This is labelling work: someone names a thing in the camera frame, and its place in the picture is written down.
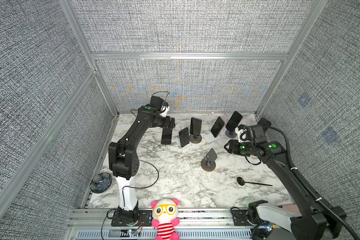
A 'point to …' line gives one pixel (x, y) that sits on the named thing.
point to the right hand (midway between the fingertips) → (229, 145)
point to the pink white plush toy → (165, 212)
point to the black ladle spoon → (241, 182)
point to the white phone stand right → (210, 137)
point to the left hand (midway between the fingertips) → (168, 124)
